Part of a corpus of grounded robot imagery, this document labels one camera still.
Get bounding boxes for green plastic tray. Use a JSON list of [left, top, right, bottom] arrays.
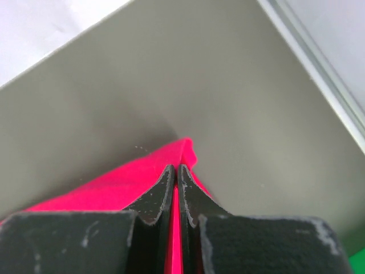
[[349, 248, 365, 274]]

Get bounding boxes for magenta t shirt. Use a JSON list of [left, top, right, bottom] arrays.
[[16, 138, 197, 273]]

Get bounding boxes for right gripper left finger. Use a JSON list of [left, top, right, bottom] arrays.
[[1, 165, 175, 273]]

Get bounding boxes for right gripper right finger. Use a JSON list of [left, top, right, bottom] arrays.
[[177, 164, 351, 273]]

